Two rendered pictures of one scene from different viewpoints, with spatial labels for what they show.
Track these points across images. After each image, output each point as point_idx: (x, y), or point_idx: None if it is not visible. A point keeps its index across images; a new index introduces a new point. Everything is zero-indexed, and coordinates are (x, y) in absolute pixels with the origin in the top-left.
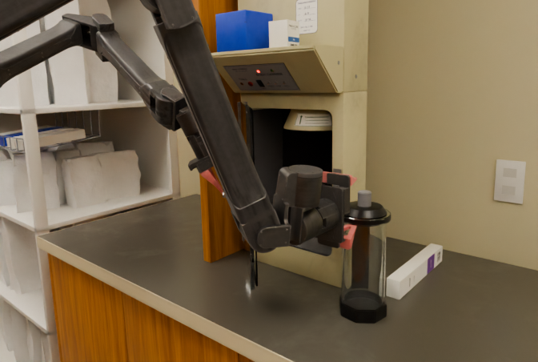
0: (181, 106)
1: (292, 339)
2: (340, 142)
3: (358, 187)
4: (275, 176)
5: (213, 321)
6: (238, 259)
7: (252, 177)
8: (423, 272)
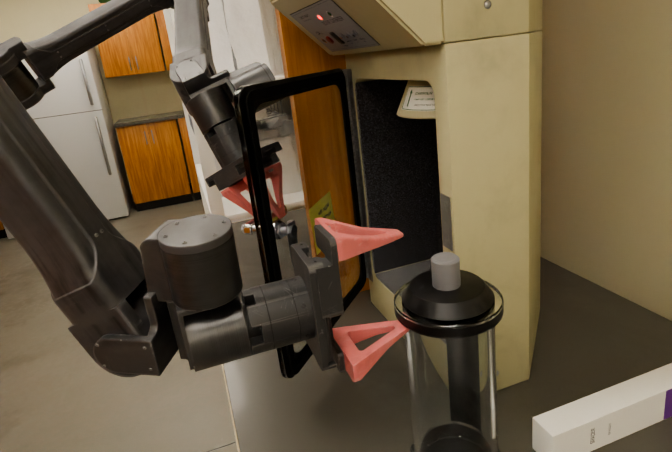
0: (200, 88)
1: None
2: (446, 144)
3: (504, 228)
4: (417, 186)
5: (233, 409)
6: (358, 304)
7: (62, 245)
8: (650, 416)
